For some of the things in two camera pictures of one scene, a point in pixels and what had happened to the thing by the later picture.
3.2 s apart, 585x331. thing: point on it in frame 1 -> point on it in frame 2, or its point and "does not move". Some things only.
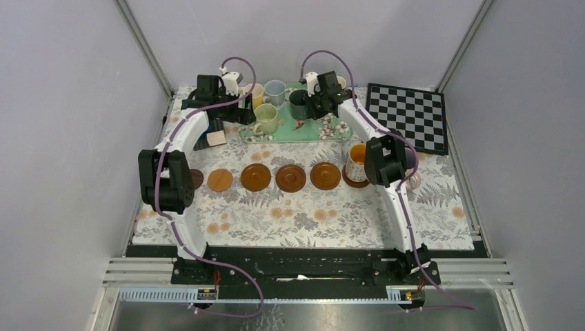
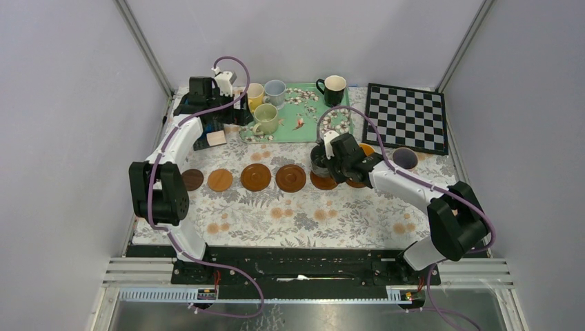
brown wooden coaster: (255, 177) does not move
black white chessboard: (418, 116) does not move
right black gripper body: (316, 106) -> (339, 167)
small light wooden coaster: (220, 180) does not move
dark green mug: (299, 109) -> (320, 166)
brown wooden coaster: (290, 178) does not move
